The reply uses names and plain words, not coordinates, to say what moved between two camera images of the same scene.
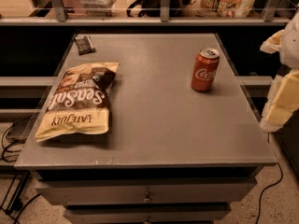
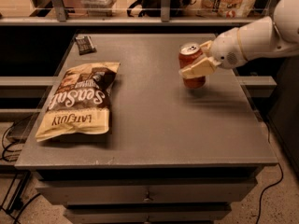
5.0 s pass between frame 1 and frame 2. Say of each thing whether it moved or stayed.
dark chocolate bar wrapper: stayed
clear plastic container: stayed
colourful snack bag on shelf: stayed
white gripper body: moved
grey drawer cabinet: stayed
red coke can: moved
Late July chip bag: stayed
